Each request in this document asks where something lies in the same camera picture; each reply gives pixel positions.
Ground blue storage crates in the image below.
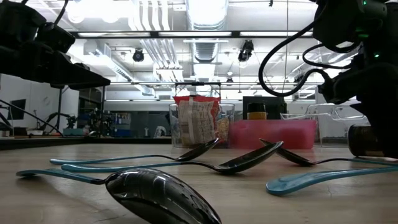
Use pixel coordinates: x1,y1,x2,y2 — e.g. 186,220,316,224
111,112,132,138

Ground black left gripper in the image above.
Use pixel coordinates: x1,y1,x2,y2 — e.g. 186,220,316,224
0,0,111,91

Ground black background frame stand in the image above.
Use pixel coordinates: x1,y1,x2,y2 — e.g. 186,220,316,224
174,81,222,100

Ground black spoon teal handle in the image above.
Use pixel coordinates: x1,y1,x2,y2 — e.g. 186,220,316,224
49,138,220,166
266,166,398,197
16,167,223,224
61,141,284,175
259,138,398,167

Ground black workstation frame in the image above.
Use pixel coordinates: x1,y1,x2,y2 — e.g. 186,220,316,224
57,81,107,138

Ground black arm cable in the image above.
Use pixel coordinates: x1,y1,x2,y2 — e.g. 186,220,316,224
257,21,361,98
0,98,64,137

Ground red noodle packet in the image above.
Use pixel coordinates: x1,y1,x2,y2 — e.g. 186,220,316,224
173,95,221,147

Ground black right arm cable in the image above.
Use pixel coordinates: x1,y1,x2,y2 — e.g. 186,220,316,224
257,21,361,98

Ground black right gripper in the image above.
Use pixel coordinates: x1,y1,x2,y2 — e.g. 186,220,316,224
317,52,398,159

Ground black overhead frame bar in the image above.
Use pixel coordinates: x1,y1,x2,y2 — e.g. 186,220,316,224
70,30,315,39

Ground pink plastic bin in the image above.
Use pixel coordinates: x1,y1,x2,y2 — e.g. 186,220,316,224
228,119,318,150

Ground brown spice jar yellow cap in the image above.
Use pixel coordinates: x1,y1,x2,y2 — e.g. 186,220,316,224
347,124,388,157

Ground clear plastic bin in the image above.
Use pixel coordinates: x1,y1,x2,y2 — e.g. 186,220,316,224
279,103,369,147
169,102,236,149

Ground black wall monitor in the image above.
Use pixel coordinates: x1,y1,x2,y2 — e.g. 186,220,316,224
7,98,27,121

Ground teal box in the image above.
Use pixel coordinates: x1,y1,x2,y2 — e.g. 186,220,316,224
63,128,84,137

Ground black aluminium table frame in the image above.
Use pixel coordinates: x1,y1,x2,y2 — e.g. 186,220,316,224
0,136,172,151

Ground silver ceiling air duct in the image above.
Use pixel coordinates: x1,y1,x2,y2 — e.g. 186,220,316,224
185,0,229,63

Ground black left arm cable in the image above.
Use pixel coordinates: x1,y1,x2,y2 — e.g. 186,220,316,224
0,98,64,137

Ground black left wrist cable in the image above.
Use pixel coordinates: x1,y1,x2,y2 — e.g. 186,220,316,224
53,0,70,26

